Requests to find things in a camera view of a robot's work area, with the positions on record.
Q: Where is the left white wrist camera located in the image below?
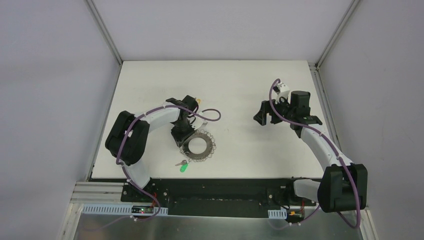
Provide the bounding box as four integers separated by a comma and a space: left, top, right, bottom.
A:
191, 119, 208, 131

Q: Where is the right white slotted cable duct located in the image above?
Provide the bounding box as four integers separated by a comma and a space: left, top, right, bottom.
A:
267, 208, 288, 220

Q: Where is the key with green tag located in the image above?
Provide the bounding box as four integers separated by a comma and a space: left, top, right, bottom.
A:
175, 160, 189, 173

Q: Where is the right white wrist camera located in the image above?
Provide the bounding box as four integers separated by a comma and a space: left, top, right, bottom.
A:
272, 82, 291, 100

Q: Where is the right aluminium frame post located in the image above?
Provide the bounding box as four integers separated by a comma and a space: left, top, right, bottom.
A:
315, 0, 362, 71

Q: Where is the left white slotted cable duct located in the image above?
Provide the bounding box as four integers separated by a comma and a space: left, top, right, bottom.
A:
81, 203, 169, 217

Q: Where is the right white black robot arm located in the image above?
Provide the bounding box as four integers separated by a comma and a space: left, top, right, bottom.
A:
253, 90, 368, 213

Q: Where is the left aluminium frame post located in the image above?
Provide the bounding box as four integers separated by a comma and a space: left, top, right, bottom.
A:
84, 0, 123, 67

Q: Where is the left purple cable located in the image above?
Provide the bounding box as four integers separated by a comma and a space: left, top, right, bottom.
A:
79, 104, 222, 231

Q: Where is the metal disc with key rings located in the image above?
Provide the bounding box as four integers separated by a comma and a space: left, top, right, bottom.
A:
180, 130, 216, 162

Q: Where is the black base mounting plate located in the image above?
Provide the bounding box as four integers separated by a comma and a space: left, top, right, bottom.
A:
120, 178, 316, 218

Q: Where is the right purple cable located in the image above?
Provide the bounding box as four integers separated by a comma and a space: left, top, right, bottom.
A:
266, 78, 362, 231

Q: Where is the purple cable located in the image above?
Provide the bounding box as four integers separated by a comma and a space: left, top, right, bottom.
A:
266, 78, 362, 231
79, 104, 222, 231

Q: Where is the white slotted cable duct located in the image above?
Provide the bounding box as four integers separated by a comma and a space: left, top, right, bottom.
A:
267, 208, 288, 220
81, 203, 169, 217

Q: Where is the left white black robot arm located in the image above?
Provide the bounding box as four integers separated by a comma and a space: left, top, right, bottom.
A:
105, 95, 199, 203

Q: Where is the aluminium frame post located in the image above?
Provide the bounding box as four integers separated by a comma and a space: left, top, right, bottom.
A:
84, 0, 123, 67
315, 0, 362, 71

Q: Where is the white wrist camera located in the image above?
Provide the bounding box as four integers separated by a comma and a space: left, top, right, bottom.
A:
191, 119, 208, 131
272, 82, 291, 100

